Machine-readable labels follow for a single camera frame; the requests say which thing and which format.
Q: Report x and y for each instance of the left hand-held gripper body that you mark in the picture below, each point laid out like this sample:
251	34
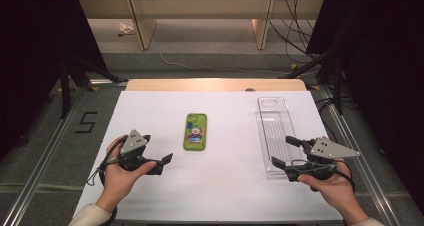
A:
133	142

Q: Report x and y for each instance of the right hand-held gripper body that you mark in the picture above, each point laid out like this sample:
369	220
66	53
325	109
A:
328	149

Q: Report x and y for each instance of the clear plastic tray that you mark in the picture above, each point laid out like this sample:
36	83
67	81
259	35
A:
275	129

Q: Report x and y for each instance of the green snack packet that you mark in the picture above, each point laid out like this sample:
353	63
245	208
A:
195	132

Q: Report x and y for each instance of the person's right hand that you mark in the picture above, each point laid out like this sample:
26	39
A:
336	191

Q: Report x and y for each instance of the person's left hand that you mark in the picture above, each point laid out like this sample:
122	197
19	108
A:
116	182

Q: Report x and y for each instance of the yellow tape piece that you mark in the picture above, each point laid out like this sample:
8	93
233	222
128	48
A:
315	87
293	66
93	88

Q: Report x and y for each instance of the white sheet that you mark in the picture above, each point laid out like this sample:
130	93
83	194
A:
226	186

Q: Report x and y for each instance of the black tripod stand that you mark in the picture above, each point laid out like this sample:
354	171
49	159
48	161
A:
65	89
338	86

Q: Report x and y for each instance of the black curtain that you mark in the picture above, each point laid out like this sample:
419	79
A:
383	69
36	52

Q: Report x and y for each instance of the crumpled paper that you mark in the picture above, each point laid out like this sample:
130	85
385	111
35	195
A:
125	29

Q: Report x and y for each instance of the beige wooden shelf unit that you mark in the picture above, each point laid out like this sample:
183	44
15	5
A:
200	4

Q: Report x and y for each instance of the aluminium floor rail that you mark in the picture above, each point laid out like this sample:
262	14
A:
36	179
360	159

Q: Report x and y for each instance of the short aluminium rail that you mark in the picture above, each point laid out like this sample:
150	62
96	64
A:
106	82

